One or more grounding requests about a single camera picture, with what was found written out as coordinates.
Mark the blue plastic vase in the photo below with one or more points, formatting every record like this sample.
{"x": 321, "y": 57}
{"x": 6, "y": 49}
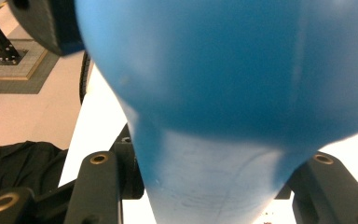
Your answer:
{"x": 230, "y": 93}

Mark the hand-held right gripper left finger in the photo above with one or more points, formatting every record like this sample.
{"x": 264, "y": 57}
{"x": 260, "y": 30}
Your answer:
{"x": 130, "y": 174}

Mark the grey floor mat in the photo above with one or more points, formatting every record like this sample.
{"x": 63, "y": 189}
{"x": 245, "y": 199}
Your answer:
{"x": 18, "y": 77}

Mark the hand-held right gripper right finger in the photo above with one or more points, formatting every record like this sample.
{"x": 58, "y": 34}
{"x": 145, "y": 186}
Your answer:
{"x": 286, "y": 194}

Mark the dark cloth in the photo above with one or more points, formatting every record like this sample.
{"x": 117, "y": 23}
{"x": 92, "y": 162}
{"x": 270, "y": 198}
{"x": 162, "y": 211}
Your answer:
{"x": 18, "y": 168}

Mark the black ribbed strip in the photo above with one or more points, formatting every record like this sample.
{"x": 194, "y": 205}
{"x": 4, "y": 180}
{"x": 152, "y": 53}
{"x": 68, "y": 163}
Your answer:
{"x": 85, "y": 77}

